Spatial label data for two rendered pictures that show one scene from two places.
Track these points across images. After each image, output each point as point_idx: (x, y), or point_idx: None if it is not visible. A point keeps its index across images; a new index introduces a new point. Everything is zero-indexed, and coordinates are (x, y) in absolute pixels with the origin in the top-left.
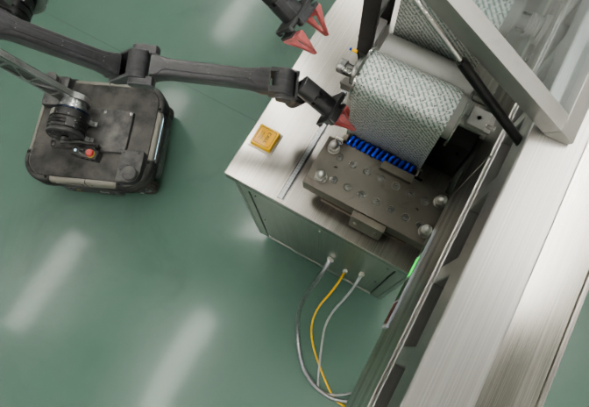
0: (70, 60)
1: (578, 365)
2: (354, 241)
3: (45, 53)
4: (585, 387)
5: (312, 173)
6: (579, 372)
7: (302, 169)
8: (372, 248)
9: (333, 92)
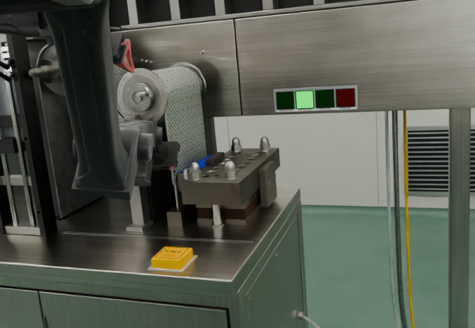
0: (114, 123)
1: (308, 300)
2: (283, 206)
3: (108, 92)
4: (323, 295)
5: (227, 181)
6: (313, 299)
7: (211, 237)
8: (285, 200)
9: (103, 239)
